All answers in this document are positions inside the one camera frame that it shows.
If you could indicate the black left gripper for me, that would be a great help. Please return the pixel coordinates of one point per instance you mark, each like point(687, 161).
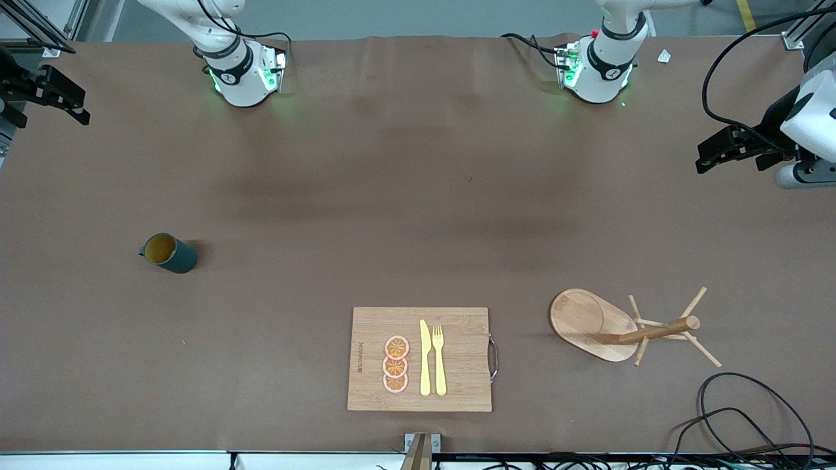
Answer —
point(769, 132)

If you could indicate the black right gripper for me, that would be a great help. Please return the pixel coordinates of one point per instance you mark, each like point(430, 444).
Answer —
point(14, 87)

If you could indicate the dark teal cup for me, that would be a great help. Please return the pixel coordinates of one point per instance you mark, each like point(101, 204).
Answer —
point(179, 261)

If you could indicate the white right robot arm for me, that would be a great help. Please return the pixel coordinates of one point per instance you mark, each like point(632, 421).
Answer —
point(238, 85)

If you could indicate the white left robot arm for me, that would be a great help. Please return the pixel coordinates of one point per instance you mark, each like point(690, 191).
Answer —
point(604, 72)

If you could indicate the white paper scrap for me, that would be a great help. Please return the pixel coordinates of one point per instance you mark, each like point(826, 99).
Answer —
point(664, 56)

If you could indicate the wooden mug tree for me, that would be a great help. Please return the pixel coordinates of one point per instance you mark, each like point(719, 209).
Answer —
point(578, 323)

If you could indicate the brown table cover mat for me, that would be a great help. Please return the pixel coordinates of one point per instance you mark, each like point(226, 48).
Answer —
point(261, 196)

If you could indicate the bamboo cutting board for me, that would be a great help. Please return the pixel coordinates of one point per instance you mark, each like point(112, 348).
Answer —
point(460, 356)

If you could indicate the yellow plastic fork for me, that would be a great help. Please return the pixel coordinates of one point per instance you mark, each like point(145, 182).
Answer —
point(439, 365)

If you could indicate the yellow plastic knife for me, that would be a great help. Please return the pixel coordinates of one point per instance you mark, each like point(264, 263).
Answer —
point(425, 359)

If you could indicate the orange slice toy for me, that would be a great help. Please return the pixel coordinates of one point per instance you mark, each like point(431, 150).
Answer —
point(396, 346)
point(395, 384)
point(394, 367)

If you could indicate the aluminium frame strut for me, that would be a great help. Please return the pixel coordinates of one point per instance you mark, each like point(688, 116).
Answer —
point(52, 44)
point(793, 40)

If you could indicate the aluminium camera post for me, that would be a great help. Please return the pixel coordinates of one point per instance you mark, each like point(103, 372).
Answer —
point(421, 454)

